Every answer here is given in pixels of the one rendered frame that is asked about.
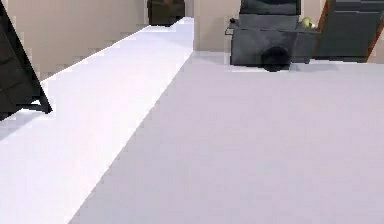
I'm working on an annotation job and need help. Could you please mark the dark grey box cabinet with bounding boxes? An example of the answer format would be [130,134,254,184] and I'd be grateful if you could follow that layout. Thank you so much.
[225,13,322,67]

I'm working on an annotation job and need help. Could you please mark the black ball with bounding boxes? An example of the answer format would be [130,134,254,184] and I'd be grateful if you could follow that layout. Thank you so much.
[260,45,292,73]

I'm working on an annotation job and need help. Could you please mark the dark brown cabinet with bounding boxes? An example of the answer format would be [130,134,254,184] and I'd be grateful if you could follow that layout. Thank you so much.
[146,0,186,27]

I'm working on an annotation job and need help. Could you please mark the dark grey chair back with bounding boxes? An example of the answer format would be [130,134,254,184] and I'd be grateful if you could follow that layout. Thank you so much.
[239,0,302,16]

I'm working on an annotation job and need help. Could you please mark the green apple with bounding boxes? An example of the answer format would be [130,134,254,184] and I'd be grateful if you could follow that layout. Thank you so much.
[300,16,316,29]

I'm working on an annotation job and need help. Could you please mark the black shelf unit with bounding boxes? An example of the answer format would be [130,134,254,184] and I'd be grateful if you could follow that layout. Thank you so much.
[0,2,53,122]

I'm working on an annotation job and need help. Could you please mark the dark door with brown frame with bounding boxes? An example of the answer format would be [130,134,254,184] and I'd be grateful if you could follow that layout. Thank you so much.
[313,0,384,64]

